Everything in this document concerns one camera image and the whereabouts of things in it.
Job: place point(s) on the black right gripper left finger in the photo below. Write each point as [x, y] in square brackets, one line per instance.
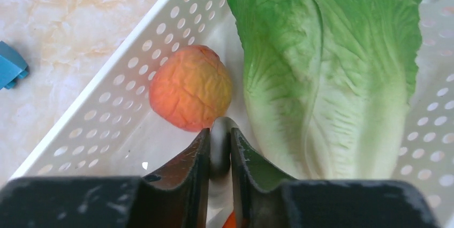
[174, 195]

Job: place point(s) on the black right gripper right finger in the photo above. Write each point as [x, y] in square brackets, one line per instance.
[265, 196]

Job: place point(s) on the orange mini pumpkin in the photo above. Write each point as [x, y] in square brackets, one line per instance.
[230, 222]

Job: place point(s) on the peach fruit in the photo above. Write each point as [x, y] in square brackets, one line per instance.
[191, 89]

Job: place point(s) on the green lettuce leaf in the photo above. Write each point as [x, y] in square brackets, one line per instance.
[327, 83]

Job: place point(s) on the blue block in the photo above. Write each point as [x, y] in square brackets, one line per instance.
[13, 66]

